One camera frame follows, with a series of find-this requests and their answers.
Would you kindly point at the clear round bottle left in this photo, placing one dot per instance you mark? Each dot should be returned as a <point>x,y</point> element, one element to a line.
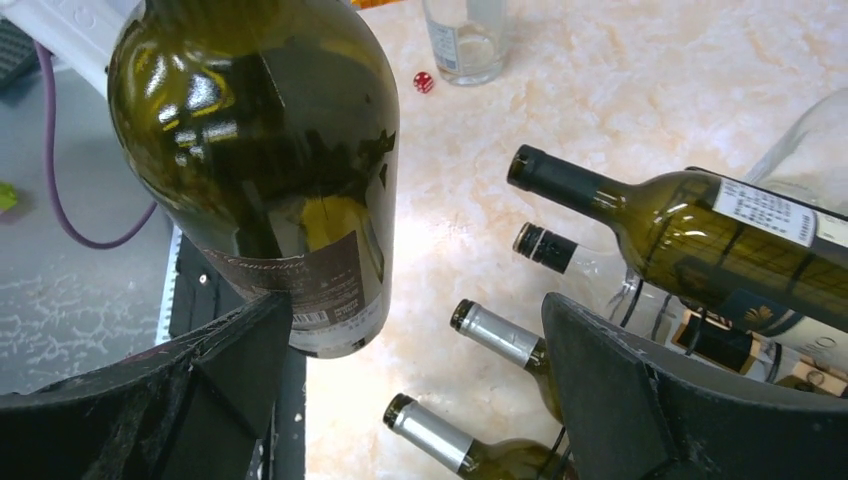
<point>467,39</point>

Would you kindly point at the green wine bottle front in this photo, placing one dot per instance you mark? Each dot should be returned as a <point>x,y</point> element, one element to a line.
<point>513,343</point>

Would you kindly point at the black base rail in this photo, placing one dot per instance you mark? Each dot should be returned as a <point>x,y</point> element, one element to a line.
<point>213,445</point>

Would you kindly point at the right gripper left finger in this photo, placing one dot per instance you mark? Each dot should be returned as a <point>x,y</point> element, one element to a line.
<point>124,421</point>

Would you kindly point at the clear tall glass bottle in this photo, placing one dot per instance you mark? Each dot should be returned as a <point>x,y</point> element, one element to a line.
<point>809,162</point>

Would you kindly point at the green wine bottle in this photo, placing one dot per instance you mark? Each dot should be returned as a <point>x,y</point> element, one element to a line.
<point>269,132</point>
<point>513,343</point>
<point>466,456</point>

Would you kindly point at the dark bottle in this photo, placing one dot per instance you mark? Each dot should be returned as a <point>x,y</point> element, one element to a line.
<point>757,259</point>

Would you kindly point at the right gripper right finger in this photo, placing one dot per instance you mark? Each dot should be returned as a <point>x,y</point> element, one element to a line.
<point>636,410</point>

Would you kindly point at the square clear liquor bottle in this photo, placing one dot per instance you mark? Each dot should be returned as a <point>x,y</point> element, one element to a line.
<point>622,298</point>

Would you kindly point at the small red object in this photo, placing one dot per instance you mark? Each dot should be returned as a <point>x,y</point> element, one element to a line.
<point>423,82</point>

